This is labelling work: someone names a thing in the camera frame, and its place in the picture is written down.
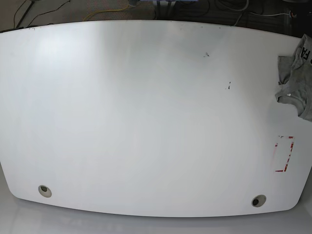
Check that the table grommet hole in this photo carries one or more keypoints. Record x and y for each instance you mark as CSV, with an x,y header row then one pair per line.
x,y
44,191
258,201

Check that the right table grommet hole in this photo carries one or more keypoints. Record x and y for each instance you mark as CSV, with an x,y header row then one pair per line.
x,y
258,201

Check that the grey t-shirt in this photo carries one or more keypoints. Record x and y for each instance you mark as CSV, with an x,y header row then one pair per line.
x,y
295,79

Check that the left table grommet hole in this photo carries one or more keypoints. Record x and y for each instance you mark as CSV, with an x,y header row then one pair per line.
x,y
44,191

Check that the red tape marking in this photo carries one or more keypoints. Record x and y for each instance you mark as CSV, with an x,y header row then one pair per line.
x,y
282,153

